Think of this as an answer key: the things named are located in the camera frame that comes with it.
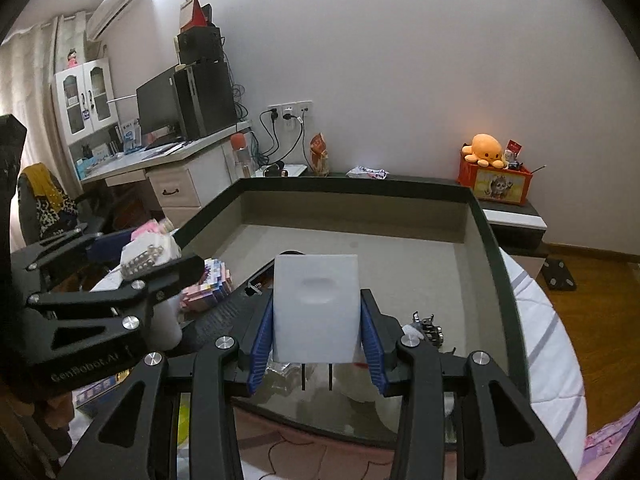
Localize pink white block figure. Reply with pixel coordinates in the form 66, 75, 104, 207
119, 220, 182, 282

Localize small red and white items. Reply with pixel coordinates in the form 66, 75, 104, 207
502, 139, 525, 168

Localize chair with draped clothes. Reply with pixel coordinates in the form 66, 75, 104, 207
17, 162, 116, 246

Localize white printed packet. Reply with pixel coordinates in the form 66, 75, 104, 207
346, 166, 391, 181

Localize white wall socket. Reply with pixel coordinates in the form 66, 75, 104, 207
267, 101, 315, 122

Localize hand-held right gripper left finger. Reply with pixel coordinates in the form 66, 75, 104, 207
57, 287, 275, 480

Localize clear bottle with orange cap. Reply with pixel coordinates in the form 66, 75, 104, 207
230, 132, 253, 181

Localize white and black low cabinet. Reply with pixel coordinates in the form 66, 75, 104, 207
480, 197, 548, 281

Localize white striped quilt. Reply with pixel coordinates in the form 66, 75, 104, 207
70, 250, 587, 480

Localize black power cables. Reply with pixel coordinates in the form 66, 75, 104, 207
257, 110, 306, 166

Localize orange figurine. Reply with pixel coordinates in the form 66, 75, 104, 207
310, 132, 332, 177

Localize blue and gold box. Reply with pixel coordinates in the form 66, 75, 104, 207
72, 375, 123, 408

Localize clear faceted ornament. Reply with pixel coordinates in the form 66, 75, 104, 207
402, 312, 446, 348

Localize beige curtain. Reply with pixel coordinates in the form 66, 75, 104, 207
0, 12, 71, 171

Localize white air conditioner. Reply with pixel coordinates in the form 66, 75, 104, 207
92, 0, 147, 36

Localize black computer tower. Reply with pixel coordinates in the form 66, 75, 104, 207
172, 57, 237, 138

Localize black speaker box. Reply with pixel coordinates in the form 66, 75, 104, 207
175, 25, 223, 66

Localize orange octopus plush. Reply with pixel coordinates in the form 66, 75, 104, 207
461, 133, 507, 167

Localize red item on speaker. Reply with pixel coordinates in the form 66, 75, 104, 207
179, 0, 213, 33

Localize beige drawer cabinet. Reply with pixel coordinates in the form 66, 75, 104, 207
145, 150, 236, 211

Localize white charger adapter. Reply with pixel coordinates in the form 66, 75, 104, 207
271, 254, 362, 391

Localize pink printed blanket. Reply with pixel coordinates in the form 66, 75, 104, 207
582, 405, 640, 480

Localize white glass-door cabinet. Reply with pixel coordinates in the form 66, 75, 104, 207
52, 57, 118, 151

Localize orange printed box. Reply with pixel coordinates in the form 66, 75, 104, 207
457, 152, 535, 206

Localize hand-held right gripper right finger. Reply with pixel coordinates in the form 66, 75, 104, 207
359, 287, 578, 480

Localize blue and white box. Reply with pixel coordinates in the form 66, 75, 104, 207
121, 120, 141, 153

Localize white desk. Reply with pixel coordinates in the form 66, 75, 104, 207
80, 120, 251, 186

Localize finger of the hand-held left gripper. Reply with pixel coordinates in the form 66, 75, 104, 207
25, 255, 207, 356
10, 227, 138, 291

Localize black computer monitor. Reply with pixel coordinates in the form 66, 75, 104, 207
136, 67, 188, 141

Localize black bathroom scale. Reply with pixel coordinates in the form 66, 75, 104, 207
542, 255, 578, 291

